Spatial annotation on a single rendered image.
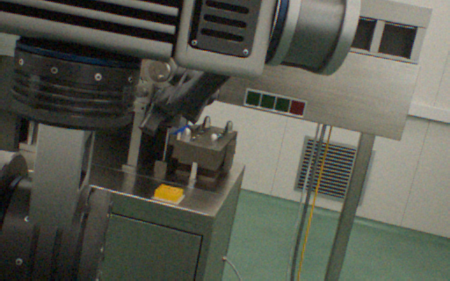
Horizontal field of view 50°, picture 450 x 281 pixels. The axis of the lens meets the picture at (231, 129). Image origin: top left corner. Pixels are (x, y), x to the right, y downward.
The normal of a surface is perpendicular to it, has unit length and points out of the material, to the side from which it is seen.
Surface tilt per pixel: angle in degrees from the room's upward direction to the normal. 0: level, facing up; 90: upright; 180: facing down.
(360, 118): 90
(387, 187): 90
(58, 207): 90
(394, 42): 90
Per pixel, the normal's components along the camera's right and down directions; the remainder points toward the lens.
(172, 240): -0.17, 0.16
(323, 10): 0.18, 0.04
